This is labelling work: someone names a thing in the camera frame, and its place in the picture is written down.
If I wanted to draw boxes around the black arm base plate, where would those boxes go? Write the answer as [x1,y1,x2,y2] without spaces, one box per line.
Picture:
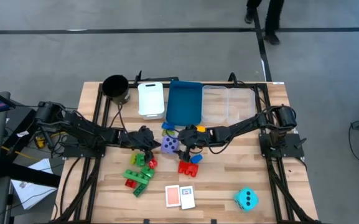
[259,133,305,159]
[62,143,107,159]

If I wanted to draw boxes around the blue plastic tray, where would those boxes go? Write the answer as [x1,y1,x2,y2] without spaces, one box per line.
[166,80,203,127]

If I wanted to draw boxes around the purple foam die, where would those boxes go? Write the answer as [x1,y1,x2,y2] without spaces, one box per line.
[161,136,180,154]

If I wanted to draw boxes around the black table frame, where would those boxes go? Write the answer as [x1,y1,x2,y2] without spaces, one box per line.
[51,70,322,224]

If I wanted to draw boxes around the black round bucket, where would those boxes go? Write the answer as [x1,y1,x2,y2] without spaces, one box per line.
[101,74,131,105]

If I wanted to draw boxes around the white paper sheets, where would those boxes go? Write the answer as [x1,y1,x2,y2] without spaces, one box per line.
[11,158,58,210]

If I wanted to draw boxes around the red playing card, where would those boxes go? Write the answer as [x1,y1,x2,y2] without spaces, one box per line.
[165,184,182,208]

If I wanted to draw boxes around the black cart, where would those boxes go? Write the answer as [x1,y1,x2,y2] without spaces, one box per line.
[0,107,62,187]

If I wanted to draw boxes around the teal foam die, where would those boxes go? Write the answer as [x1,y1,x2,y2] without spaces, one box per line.
[233,186,259,213]

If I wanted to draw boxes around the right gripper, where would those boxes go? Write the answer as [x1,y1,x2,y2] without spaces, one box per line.
[173,124,214,163]

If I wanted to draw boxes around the long green toy block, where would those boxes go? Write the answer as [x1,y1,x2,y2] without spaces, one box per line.
[123,169,151,186]

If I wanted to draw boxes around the white plastic bin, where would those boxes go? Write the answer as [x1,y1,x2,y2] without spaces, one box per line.
[137,82,166,121]

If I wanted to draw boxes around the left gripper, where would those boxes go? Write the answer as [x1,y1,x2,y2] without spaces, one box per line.
[119,126,162,163]

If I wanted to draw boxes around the person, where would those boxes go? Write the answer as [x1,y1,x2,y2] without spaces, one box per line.
[244,0,286,46]

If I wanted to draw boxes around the large red toy block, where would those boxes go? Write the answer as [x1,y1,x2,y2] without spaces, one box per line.
[178,160,199,177]

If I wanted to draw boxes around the white playing card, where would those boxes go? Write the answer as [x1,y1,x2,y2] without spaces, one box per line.
[179,185,196,210]

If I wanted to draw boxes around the clear plastic container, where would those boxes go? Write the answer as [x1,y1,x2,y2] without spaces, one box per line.
[202,85,230,124]
[227,87,256,126]

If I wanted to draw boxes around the yellow cable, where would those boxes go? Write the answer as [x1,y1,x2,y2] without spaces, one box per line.
[7,132,65,156]

